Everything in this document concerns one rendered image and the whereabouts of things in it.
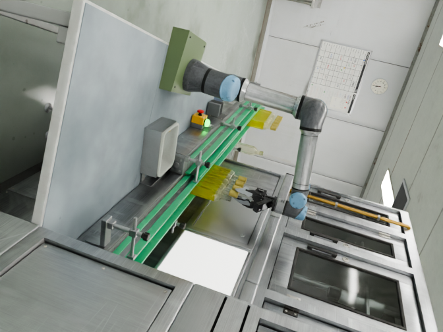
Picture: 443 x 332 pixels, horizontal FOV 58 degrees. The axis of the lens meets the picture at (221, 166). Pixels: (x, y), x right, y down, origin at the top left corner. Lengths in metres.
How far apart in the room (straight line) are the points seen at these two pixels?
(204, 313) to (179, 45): 1.11
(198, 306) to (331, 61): 6.89
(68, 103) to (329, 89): 6.83
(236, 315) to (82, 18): 0.89
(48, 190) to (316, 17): 6.78
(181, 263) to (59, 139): 0.76
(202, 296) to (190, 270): 0.60
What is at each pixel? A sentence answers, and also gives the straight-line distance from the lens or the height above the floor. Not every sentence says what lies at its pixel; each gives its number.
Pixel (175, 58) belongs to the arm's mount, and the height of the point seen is 0.79.
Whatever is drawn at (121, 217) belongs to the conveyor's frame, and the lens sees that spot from 1.61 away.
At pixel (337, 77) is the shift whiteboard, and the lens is 7.73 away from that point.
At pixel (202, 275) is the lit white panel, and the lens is 1.67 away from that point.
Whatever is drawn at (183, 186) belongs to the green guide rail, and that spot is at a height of 0.92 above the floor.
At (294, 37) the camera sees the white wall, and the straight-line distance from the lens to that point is 7.71.
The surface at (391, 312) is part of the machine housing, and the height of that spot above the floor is 1.96.
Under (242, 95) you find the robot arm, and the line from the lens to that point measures 1.91.
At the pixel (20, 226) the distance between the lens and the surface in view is 1.30.
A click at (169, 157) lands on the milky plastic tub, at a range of 1.91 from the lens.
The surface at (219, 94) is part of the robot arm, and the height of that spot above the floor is 0.99.
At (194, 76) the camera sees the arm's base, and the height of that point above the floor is 0.86.
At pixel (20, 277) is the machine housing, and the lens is 1.15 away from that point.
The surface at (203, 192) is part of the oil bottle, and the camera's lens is 1.95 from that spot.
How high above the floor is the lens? 1.42
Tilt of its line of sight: 11 degrees down
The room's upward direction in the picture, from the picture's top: 107 degrees clockwise
